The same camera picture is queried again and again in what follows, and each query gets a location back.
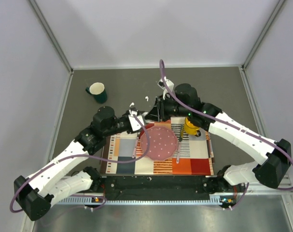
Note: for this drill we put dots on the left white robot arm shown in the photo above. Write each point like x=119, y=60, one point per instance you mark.
x=38, y=192

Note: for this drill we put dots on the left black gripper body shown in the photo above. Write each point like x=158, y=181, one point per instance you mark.
x=122, y=123

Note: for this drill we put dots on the left aluminium frame post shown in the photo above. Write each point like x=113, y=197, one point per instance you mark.
x=52, y=38

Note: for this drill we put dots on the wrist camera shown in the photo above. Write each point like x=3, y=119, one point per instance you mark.
x=167, y=86
x=136, y=120

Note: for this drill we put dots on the aluminium frame post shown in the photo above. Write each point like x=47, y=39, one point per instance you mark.
x=52, y=38
x=278, y=8

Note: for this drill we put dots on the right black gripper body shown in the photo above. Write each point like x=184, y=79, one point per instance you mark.
x=165, y=107

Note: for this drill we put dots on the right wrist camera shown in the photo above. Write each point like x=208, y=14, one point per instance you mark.
x=167, y=86

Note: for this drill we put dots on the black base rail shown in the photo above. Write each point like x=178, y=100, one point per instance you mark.
x=163, y=190

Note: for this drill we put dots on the pink dotted plate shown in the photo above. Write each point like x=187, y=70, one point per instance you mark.
x=163, y=143

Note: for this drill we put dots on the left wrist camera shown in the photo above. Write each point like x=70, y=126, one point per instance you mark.
x=136, y=120

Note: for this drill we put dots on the right aluminium frame post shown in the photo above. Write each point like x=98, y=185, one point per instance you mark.
x=278, y=8

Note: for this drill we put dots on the dark green mug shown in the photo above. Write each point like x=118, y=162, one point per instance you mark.
x=98, y=92

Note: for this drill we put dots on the yellow transparent mug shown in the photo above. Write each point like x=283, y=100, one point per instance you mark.
x=191, y=129

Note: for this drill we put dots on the colourful patchwork placemat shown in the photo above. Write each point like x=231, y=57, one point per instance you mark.
x=196, y=157

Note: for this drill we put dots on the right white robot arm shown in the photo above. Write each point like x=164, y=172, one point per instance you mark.
x=269, y=165

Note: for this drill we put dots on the pink handled knife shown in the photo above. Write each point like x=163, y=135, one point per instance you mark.
x=179, y=144

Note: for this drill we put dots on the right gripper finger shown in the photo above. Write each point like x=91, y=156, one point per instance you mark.
x=157, y=101
x=154, y=114

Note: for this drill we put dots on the pink handled fork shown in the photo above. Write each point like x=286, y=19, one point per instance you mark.
x=135, y=147

